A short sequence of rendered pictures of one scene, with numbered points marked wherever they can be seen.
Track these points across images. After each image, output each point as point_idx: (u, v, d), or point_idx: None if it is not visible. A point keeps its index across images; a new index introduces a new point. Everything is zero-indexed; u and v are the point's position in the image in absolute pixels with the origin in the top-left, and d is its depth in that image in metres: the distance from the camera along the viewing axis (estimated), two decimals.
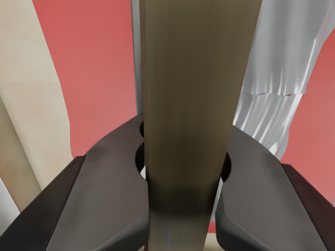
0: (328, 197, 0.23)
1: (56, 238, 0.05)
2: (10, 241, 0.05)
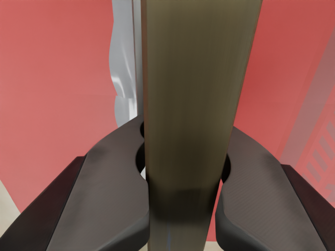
0: None
1: (56, 238, 0.05)
2: (11, 241, 0.05)
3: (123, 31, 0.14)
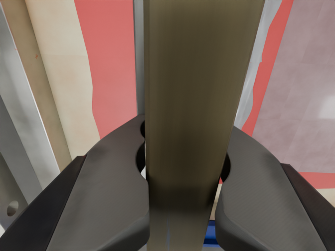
0: None
1: (57, 237, 0.05)
2: (11, 240, 0.05)
3: None
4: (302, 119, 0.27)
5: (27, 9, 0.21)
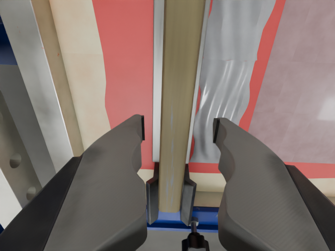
0: None
1: (53, 239, 0.05)
2: (6, 243, 0.05)
3: (216, 16, 0.24)
4: (294, 112, 0.30)
5: (52, 13, 0.24)
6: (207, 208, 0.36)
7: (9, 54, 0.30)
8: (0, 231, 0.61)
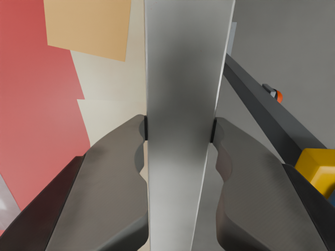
0: None
1: (56, 238, 0.05)
2: (9, 241, 0.05)
3: None
4: None
5: None
6: None
7: None
8: None
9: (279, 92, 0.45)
